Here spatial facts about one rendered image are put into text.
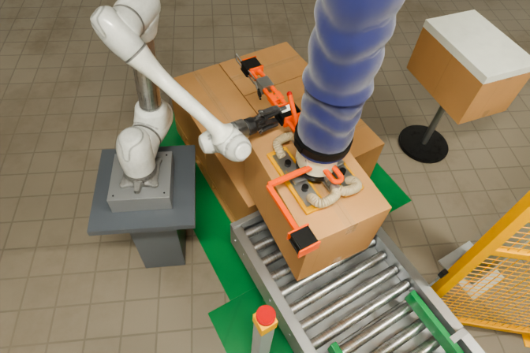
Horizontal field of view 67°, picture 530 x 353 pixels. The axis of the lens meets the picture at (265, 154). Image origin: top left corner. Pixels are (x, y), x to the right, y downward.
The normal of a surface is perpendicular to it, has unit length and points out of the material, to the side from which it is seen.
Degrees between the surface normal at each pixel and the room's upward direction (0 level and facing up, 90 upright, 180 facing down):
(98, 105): 0
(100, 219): 0
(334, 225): 1
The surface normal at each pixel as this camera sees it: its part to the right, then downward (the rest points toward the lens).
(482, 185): 0.05, -0.62
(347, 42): -0.43, 0.46
